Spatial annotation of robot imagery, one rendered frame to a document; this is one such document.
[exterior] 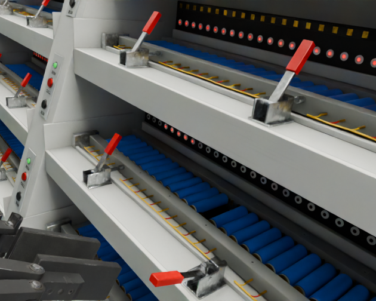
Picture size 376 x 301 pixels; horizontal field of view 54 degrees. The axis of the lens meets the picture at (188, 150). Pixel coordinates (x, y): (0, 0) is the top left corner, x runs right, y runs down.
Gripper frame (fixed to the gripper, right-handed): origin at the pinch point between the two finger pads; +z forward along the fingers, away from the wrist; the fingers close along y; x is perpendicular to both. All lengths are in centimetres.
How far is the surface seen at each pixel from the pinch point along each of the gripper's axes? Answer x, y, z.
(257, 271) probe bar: 3.3, 3.3, 21.1
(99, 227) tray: -5.3, -19.9, 17.6
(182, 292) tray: -2.3, -0.6, 16.0
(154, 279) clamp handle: -0.6, 0.1, 10.0
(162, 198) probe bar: 2.9, -15.1, 21.4
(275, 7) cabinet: 38, -19, 28
